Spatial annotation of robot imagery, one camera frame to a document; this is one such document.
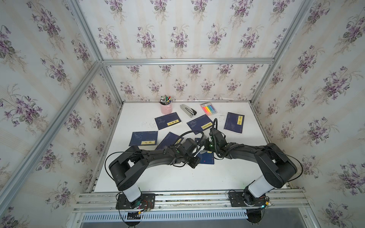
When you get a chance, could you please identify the grey black stapler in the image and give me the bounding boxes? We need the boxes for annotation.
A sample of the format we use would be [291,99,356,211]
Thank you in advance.
[180,104,197,118]

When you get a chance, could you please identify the blue book under left arm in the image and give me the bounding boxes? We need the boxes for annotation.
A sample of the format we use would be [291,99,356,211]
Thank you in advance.
[156,132,183,150]

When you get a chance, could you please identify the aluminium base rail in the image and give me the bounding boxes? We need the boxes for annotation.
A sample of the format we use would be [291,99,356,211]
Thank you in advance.
[70,189,310,225]

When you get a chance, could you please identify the pens in cup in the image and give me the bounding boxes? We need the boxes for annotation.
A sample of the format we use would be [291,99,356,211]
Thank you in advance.
[159,96,172,105]

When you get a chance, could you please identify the blue book yellow label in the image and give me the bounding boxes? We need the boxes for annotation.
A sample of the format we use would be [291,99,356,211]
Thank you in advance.
[224,112,245,134]

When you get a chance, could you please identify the colourful highlighter pack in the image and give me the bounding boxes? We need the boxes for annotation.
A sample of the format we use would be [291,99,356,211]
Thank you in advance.
[200,102,218,116]

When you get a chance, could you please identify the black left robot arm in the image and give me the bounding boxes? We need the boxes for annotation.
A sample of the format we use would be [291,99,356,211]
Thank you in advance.
[108,138,203,203]

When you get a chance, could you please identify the pink pen cup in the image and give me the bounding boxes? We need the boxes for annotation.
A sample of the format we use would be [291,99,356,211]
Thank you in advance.
[160,101,172,115]

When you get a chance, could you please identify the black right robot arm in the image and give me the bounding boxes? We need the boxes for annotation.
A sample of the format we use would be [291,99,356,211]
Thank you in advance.
[205,128,298,205]

